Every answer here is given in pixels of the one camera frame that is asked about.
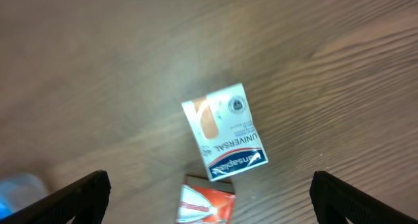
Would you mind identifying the red medicine box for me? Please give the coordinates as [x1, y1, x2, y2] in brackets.
[176, 176, 236, 224]

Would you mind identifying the white plaster box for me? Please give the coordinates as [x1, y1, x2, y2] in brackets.
[182, 83, 268, 182]

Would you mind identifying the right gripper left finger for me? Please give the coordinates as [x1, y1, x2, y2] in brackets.
[1, 170, 111, 224]

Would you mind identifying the clear plastic container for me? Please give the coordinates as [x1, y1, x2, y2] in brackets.
[1, 173, 48, 219]

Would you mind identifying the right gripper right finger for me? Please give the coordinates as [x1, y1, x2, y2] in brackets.
[310, 171, 417, 224]

